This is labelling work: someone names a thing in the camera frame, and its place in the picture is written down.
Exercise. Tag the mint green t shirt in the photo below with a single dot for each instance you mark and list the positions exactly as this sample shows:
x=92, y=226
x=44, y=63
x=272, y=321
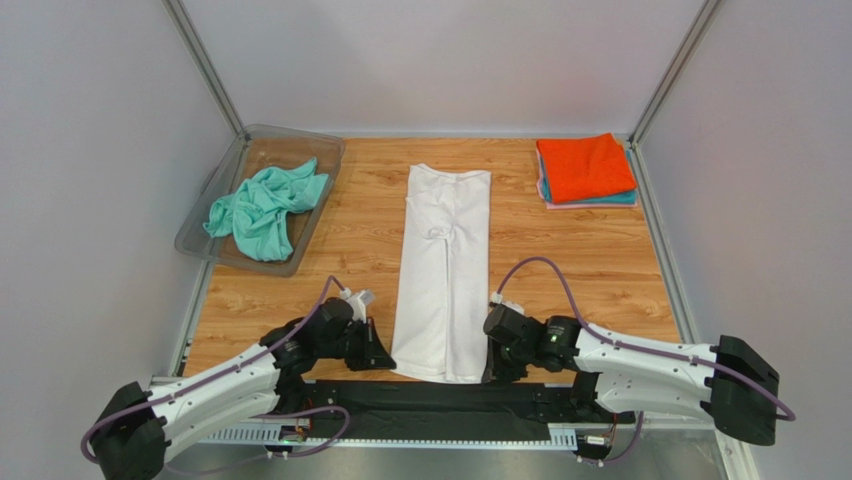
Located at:
x=255, y=214

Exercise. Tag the folded teal t shirt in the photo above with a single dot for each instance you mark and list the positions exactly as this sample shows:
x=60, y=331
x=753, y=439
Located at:
x=619, y=198

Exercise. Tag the aluminium frame rail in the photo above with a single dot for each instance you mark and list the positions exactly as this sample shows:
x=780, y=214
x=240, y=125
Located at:
x=661, y=447

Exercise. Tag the right aluminium corner post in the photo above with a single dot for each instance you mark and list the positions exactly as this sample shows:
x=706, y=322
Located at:
x=699, y=27

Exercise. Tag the folded orange t shirt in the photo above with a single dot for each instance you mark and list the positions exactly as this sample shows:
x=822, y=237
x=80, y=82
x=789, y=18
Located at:
x=585, y=171

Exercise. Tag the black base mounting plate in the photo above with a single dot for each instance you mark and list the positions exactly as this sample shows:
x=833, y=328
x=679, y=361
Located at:
x=438, y=412

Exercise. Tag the aluminium corner post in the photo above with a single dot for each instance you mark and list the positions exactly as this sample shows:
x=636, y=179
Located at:
x=185, y=27
x=699, y=27

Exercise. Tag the white t shirt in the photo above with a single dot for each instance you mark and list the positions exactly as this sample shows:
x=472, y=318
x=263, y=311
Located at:
x=443, y=286

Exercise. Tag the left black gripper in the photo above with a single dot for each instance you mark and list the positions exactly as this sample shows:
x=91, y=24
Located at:
x=372, y=353

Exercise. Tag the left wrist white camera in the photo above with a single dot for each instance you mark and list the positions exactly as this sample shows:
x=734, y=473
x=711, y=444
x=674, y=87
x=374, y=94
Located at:
x=359, y=302

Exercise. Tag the left aluminium corner post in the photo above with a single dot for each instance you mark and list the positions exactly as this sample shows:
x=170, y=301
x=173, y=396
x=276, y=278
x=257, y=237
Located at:
x=185, y=27

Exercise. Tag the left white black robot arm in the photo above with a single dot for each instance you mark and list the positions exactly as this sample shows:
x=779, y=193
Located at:
x=141, y=430

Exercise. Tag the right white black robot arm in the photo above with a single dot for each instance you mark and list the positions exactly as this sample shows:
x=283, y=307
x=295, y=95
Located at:
x=727, y=383

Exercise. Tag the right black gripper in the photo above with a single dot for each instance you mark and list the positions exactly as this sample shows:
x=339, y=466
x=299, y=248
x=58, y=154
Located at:
x=502, y=347

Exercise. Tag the clear plastic bin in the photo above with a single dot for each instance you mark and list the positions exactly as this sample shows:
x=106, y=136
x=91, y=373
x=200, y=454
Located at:
x=254, y=148

